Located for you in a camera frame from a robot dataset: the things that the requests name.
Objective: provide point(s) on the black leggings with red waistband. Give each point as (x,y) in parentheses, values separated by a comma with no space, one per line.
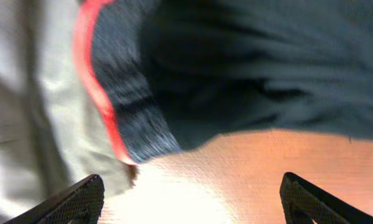
(168,76)

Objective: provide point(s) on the folded khaki pants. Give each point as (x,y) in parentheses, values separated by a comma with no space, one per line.
(51,134)

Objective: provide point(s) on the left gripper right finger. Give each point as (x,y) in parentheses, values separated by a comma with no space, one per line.
(305,203)

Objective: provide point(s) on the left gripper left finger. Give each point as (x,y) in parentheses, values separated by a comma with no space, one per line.
(81,203)

